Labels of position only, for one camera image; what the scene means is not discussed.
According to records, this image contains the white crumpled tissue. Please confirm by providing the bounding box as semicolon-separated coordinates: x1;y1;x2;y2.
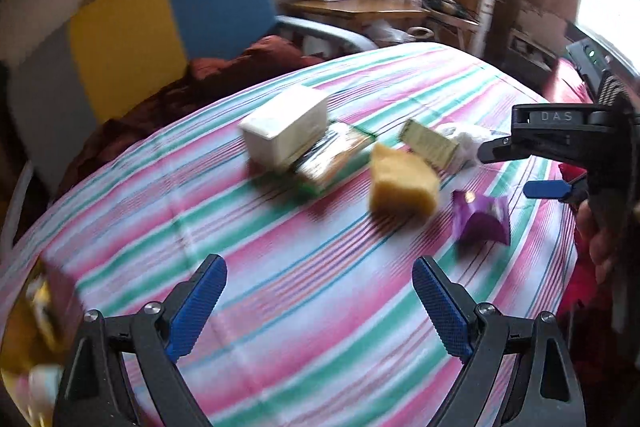
436;122;492;174

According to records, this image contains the grey yellow blue chair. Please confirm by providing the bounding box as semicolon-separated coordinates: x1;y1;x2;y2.
1;0;375;256

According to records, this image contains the yellow sponge block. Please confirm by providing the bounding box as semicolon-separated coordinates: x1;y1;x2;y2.
369;143;440;219

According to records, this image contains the gold lined brown box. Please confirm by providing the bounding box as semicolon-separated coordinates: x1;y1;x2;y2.
1;259;85;426

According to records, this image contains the small green label box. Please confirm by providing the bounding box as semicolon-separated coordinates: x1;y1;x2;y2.
399;119;459;170

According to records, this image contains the striped pink green bedsheet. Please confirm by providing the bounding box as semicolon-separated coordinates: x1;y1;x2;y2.
1;43;576;426

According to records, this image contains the purple snack packet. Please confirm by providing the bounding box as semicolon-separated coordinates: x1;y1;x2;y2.
451;190;511;246

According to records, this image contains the person's right hand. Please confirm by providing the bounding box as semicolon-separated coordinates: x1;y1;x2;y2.
576;199;620;285

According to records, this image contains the cream cardboard box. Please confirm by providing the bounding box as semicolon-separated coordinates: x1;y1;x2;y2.
239;86;329;171

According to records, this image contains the dark red blanket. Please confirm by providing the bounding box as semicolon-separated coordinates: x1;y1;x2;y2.
53;36;323;200

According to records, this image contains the wooden side desk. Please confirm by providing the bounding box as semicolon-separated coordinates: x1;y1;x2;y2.
283;0;431;31

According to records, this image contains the green cracker packet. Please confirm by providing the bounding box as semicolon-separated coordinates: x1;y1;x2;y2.
290;120;376;193

